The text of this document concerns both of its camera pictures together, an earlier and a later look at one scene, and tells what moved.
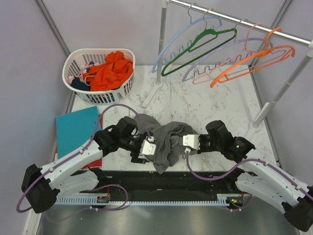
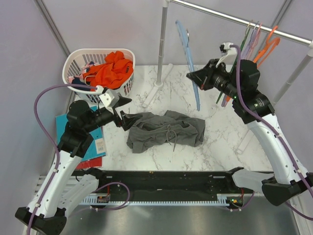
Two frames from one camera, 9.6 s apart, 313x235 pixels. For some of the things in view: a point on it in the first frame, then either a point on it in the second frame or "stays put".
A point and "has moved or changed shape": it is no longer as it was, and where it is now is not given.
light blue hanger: [215, 18] → [189, 53]
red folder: [97, 163] stays put
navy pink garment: [76, 81] stays put
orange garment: [116, 71] stays put
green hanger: [209, 40] → [233, 67]
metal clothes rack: [263, 109] stays put
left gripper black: [135, 155] → [126, 121]
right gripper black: [201, 150] → [208, 72]
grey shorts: [168, 140] has moved or changed shape
